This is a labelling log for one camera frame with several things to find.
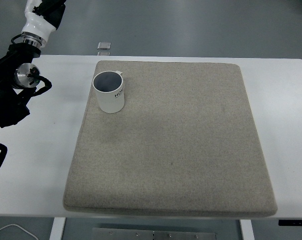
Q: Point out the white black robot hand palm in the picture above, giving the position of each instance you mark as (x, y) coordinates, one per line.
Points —
(42, 18)

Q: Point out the white ribbed cup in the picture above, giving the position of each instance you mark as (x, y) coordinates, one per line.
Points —
(109, 89)

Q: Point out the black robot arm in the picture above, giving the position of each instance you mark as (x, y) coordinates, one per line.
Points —
(20, 79)

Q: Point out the upper silver floor plate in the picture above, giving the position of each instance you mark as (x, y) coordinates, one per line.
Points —
(104, 45)

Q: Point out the silver floor plate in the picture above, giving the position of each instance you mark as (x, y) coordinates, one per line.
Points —
(103, 53)
(104, 45)

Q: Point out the lower silver floor plate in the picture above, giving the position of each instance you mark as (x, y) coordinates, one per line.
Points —
(103, 53)

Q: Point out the beige fabric mat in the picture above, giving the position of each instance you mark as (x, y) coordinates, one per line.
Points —
(185, 144)

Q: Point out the white table leg left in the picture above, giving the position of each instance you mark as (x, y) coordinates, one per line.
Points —
(57, 229)

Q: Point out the white table leg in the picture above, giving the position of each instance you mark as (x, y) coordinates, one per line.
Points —
(247, 229)
(57, 229)

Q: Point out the white table leg right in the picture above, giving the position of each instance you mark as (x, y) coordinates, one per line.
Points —
(247, 229)

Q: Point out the black table control panel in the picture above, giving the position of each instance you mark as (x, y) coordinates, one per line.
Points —
(290, 223)

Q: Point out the grey metal base plate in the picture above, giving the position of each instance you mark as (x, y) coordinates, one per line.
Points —
(135, 234)

